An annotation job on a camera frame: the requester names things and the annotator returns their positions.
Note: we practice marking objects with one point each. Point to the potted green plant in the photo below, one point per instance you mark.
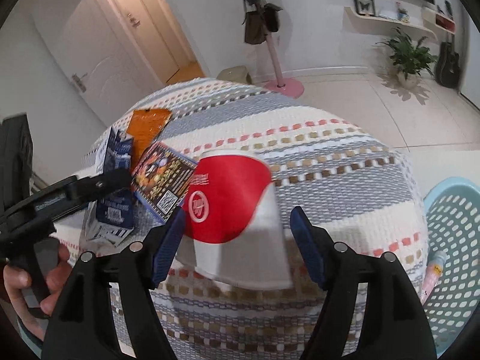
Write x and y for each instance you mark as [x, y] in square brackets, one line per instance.
[407, 56]

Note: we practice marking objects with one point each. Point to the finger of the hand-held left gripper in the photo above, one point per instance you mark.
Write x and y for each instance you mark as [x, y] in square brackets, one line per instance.
[86, 185]

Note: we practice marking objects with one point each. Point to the orange foil packet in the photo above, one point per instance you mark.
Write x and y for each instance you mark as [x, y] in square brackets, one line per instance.
[148, 127]

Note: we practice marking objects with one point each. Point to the person's left hand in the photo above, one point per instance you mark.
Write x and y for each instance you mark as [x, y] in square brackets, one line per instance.
[60, 277]

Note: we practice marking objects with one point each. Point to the black bag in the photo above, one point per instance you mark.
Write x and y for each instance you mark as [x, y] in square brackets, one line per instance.
[273, 17]

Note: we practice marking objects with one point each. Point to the person's left forearm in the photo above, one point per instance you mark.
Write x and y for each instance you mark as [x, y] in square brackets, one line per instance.
[30, 337]

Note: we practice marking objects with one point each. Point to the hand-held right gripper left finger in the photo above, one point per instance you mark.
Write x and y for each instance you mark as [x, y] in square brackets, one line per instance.
[168, 247]

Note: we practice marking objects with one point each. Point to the striped woven tablecloth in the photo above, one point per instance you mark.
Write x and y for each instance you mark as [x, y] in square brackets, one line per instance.
[318, 157]

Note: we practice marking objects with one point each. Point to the framed butterfly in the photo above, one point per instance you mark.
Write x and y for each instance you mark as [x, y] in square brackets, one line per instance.
[363, 5]

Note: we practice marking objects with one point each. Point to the beige stool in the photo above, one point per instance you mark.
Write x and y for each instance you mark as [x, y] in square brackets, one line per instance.
[234, 73]

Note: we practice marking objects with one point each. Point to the red white paper cup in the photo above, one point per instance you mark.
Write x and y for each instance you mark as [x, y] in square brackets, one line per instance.
[225, 195]

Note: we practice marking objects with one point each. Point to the white red wall cubby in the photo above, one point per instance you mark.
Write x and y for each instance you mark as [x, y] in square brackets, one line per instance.
[444, 22]

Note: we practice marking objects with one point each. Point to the white room door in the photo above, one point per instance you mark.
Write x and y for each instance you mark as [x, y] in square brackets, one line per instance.
[105, 52]

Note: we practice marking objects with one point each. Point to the teal plastic basket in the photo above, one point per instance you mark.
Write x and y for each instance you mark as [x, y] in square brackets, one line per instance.
[450, 225]

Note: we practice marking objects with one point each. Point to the brown bag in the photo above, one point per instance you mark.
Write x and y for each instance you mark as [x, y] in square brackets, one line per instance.
[255, 26]

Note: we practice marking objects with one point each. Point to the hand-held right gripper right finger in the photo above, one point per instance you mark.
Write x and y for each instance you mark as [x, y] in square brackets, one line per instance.
[309, 247]

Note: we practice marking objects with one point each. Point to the pink coat rack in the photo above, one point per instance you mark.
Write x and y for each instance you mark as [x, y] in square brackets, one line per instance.
[279, 78]

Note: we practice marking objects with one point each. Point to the pen holder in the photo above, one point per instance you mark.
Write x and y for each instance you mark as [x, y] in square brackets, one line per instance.
[402, 13]

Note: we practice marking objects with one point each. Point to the dark colourful flat box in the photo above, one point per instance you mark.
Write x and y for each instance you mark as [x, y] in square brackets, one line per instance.
[161, 180]

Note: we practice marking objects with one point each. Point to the blue white milk carton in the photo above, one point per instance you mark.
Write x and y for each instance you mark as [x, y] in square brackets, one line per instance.
[112, 153]

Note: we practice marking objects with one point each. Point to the short white wavy shelf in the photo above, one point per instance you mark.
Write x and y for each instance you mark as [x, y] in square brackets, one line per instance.
[360, 20]

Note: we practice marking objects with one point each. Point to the black guitar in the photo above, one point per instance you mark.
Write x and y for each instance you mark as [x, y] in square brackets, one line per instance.
[448, 67]

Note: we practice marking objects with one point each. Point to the white hallway door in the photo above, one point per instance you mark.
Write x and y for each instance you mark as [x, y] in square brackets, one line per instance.
[150, 26]

